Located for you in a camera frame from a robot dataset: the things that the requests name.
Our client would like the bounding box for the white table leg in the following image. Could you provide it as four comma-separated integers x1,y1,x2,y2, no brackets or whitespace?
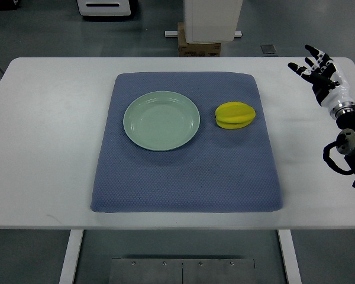
59,230,84,284
277,230,302,284

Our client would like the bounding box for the brown cardboard box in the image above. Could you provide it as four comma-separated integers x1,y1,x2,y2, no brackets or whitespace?
177,22,222,57

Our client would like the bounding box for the yellow starfruit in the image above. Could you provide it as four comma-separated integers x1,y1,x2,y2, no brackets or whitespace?
215,102,256,130

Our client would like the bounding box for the white floor rail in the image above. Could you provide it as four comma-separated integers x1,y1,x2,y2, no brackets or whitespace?
164,30,243,38

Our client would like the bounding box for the white right table leg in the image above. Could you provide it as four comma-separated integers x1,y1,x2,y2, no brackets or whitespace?
277,230,302,284

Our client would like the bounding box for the white left table leg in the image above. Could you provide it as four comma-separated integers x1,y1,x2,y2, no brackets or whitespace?
59,230,84,284

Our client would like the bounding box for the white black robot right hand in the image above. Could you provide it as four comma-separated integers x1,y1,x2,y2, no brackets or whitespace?
288,45,355,119

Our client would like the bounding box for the small grey floor plate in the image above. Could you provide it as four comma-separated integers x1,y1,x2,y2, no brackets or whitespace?
260,44,277,54

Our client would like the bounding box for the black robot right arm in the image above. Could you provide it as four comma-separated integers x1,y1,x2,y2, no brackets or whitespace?
322,106,355,188

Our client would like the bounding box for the pale green plate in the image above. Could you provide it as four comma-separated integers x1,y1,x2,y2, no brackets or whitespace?
123,91,201,151

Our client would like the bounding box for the white column housing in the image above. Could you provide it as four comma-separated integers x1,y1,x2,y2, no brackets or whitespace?
183,0,243,44

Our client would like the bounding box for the blue textured mat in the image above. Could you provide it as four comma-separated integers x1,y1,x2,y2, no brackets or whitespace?
91,72,283,213

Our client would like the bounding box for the white machine base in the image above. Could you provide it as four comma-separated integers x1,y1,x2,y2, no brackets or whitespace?
76,0,131,17

